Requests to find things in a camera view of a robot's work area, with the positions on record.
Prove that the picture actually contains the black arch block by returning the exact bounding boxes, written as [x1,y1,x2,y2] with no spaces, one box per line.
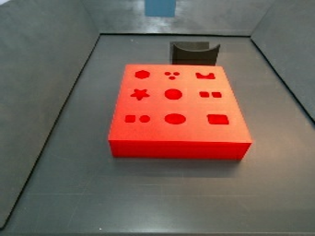
[169,41,220,65]

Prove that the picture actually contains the red shape sorter box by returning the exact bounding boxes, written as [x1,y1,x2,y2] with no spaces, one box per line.
[108,65,252,159]

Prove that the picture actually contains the blue wall patch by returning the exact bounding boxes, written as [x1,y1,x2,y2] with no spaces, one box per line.
[144,0,176,18]

